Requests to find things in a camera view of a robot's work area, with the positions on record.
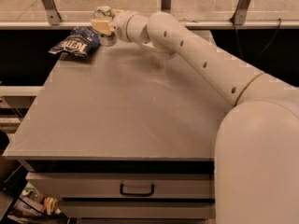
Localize blue chip bag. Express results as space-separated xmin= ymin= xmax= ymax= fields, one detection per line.
xmin=49 ymin=27 xmax=100 ymax=57

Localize right metal window bracket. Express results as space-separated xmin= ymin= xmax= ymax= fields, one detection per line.
xmin=230 ymin=0 xmax=251 ymax=25

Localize hanging black cable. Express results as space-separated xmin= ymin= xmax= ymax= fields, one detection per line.
xmin=233 ymin=18 xmax=282 ymax=67

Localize clutter items on floor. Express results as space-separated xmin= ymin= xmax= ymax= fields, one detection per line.
xmin=7 ymin=184 xmax=68 ymax=224

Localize metal window bracket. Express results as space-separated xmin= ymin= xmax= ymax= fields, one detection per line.
xmin=41 ymin=0 xmax=62 ymax=25
xmin=230 ymin=0 xmax=251 ymax=25

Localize lower grey drawer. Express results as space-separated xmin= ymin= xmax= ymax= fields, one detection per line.
xmin=60 ymin=201 xmax=216 ymax=219

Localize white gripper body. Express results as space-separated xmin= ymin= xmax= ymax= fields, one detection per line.
xmin=112 ymin=10 xmax=138 ymax=42

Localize left metal window bracket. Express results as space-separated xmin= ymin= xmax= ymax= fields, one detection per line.
xmin=41 ymin=0 xmax=62 ymax=25

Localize white 7up can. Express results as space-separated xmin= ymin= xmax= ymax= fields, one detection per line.
xmin=93 ymin=7 xmax=117 ymax=47

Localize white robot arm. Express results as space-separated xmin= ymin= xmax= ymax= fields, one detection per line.
xmin=91 ymin=10 xmax=299 ymax=224

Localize grey drawer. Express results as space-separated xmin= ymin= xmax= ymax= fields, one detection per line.
xmin=26 ymin=173 xmax=215 ymax=199
xmin=60 ymin=201 xmax=216 ymax=219

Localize black drawer handle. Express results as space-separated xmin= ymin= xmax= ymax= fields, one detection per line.
xmin=120 ymin=184 xmax=155 ymax=197

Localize upper grey drawer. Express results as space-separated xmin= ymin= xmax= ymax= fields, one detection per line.
xmin=26 ymin=173 xmax=215 ymax=199

